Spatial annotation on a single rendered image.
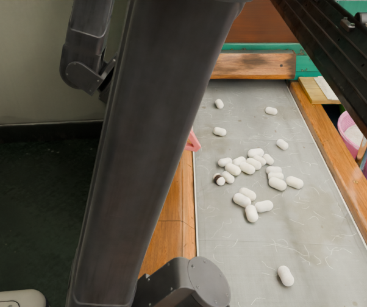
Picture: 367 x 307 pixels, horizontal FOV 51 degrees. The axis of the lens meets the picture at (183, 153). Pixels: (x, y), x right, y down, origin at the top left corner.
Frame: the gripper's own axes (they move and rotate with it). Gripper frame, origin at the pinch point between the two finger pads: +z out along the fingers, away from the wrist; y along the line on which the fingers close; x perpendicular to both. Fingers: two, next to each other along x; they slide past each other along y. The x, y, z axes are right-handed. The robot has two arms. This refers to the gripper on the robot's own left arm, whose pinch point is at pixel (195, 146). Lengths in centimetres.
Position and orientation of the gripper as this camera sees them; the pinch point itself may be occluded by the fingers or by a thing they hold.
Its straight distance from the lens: 71.4
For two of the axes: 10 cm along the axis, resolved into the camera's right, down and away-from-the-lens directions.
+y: 0.0, -5.9, 8.1
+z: 7.6, 5.2, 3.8
